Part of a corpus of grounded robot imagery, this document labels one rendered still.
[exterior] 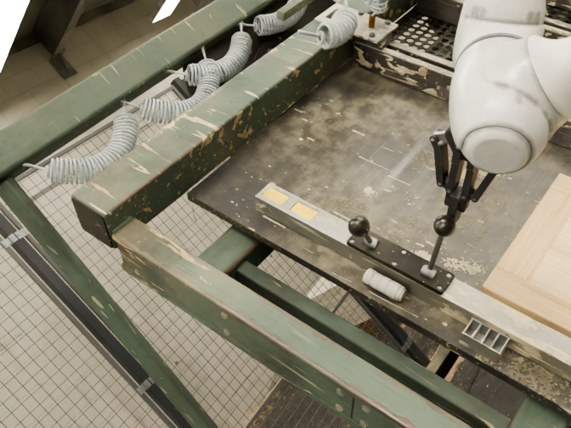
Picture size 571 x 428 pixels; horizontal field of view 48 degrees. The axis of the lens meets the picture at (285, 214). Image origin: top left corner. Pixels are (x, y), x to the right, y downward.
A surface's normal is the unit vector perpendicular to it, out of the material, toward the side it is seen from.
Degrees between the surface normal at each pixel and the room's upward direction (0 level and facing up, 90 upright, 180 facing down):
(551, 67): 76
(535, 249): 54
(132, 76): 90
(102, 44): 90
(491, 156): 108
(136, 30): 90
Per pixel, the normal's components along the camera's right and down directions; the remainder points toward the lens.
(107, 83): 0.45, -0.31
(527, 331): -0.02, -0.69
